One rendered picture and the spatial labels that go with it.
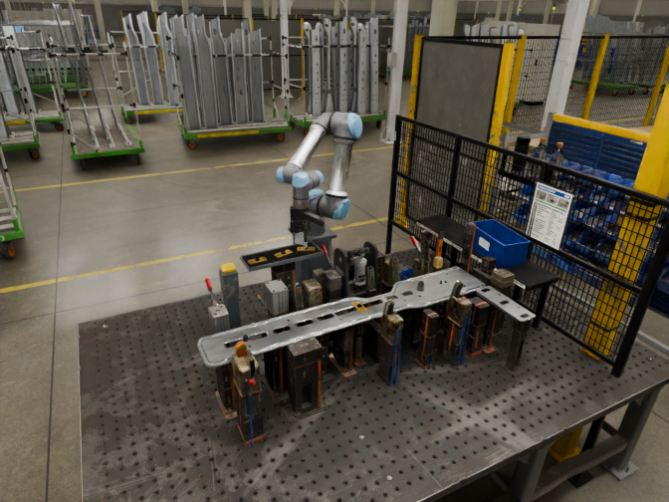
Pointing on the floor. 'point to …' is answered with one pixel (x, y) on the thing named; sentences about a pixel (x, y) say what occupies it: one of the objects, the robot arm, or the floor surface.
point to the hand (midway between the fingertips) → (306, 245)
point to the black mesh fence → (544, 245)
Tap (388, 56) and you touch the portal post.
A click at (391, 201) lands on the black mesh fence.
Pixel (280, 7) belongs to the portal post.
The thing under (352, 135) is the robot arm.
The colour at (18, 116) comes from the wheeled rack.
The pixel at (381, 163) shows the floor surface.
